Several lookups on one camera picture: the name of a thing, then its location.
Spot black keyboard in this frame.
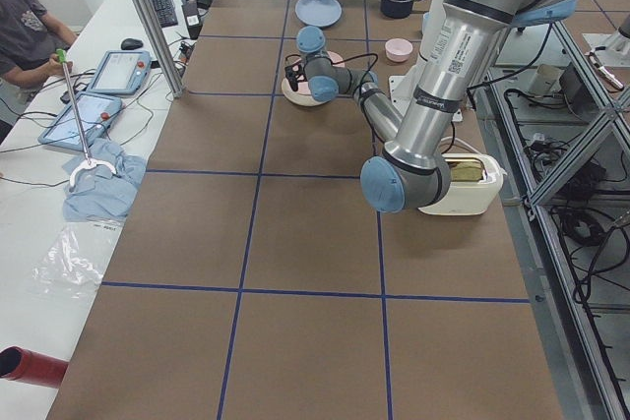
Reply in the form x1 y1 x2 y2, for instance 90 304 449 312
150 0 178 28

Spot seated person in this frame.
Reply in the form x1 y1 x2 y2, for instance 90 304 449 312
0 0 79 141

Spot blue cloth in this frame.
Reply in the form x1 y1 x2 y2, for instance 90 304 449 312
62 138 147 221

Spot pink bowl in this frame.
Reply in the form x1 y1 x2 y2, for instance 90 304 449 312
385 38 413 63

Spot cream plate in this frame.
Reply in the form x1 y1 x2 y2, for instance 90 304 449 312
281 79 325 107

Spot pink plate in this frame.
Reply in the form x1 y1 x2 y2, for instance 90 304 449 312
293 51 345 95

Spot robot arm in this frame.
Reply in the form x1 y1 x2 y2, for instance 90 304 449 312
296 0 577 212

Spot lower teach pendant tablet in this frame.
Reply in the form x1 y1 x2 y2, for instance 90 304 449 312
37 92 123 151

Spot light blue cup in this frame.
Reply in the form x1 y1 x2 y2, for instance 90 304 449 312
421 12 430 36

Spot black computer mouse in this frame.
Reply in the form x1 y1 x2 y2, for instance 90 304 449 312
120 37 144 51

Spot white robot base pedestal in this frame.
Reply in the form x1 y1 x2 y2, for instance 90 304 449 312
388 11 464 124

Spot teach pendant tablet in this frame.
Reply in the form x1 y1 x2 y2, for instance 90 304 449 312
87 50 152 95
37 92 123 151

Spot red tube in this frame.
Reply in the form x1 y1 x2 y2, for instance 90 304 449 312
1 346 69 389

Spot clear plastic bag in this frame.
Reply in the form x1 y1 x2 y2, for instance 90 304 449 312
29 220 122 301

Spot aluminium frame post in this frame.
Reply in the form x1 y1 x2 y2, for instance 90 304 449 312
132 0 184 98

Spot cream toaster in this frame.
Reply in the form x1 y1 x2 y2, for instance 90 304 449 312
419 138 507 216

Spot blue plate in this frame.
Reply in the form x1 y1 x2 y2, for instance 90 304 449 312
295 0 343 29

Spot upper teach pendant tablet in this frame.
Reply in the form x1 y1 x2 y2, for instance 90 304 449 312
87 50 152 95

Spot grabber reacher stick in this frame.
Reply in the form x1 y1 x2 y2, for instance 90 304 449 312
56 48 117 192

